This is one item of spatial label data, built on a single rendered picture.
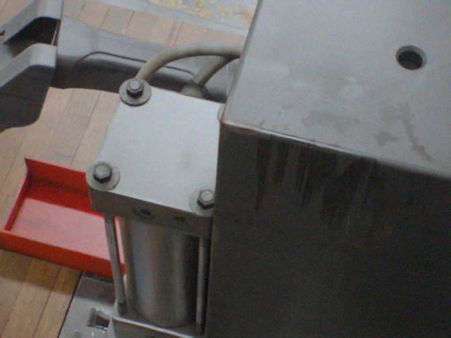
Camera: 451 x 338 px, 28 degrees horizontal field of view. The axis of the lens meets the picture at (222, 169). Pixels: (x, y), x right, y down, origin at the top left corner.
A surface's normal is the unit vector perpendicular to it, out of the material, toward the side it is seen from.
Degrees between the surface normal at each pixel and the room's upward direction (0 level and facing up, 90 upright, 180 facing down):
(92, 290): 0
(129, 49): 18
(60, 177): 90
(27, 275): 0
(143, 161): 0
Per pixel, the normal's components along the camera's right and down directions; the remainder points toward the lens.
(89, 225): 0.04, -0.51
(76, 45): 0.34, -0.47
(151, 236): -0.30, 0.81
